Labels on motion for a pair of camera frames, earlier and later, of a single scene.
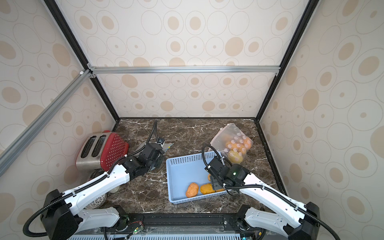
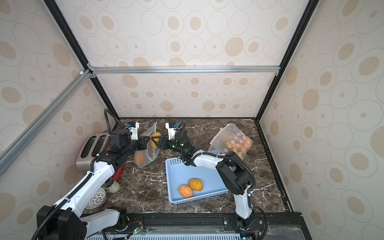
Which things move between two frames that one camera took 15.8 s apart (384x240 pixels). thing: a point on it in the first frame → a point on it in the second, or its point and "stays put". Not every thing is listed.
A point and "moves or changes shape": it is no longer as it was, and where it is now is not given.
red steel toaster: x=100 y=150 stays put
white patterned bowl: x=97 y=203 stays put
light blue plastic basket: x=182 y=170 stays put
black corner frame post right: x=308 y=13 stays put
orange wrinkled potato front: x=192 y=190 → x=185 y=191
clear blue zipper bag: x=164 y=148 moves or changes shape
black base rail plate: x=180 y=224 stays put
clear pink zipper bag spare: x=232 y=144 stays put
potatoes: x=207 y=189 → x=195 y=184
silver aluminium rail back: x=186 y=70 stays put
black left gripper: x=161 y=160 → x=145 y=142
